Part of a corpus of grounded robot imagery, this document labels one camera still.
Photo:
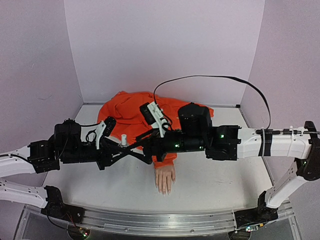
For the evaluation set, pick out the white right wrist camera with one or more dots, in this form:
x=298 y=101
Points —
x=155 y=117

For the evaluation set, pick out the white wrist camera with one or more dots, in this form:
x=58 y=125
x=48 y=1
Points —
x=104 y=129
x=155 y=117

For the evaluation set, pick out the mannequin hand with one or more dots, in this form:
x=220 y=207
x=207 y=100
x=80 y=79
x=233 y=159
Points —
x=164 y=178

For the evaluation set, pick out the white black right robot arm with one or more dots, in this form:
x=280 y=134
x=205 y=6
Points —
x=232 y=142

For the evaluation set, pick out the orange hoodie sweatshirt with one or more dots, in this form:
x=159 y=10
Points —
x=124 y=107

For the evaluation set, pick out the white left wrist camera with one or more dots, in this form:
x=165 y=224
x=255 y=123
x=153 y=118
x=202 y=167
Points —
x=104 y=129

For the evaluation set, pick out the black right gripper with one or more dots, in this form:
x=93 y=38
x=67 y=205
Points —
x=155 y=146

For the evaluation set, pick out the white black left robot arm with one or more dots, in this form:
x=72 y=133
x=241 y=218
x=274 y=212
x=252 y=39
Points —
x=33 y=159

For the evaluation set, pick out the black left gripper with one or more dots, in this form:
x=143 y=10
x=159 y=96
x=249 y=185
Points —
x=106 y=152

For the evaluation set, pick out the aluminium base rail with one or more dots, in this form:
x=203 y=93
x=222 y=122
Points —
x=96 y=224

